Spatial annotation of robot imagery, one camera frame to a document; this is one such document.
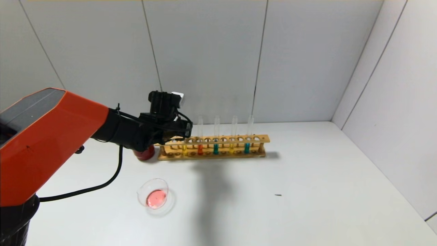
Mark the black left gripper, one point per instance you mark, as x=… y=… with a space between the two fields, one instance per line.
x=187 y=129

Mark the yellow pigment glass test tube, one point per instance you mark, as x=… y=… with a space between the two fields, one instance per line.
x=231 y=148
x=184 y=151

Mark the orange and black left arm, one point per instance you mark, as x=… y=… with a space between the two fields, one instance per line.
x=51 y=136

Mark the red pigment glass test tube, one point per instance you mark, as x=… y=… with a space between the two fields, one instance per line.
x=200 y=149

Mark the teal pigment glass test tube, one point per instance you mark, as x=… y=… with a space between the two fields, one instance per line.
x=246 y=148
x=215 y=149

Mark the wooden test tube rack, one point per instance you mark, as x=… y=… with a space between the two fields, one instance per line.
x=261 y=138

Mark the dark red plastic cup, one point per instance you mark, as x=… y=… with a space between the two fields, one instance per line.
x=145 y=155

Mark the clear glass dish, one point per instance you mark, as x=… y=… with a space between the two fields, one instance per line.
x=156 y=198

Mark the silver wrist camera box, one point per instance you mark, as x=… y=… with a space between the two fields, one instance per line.
x=178 y=98

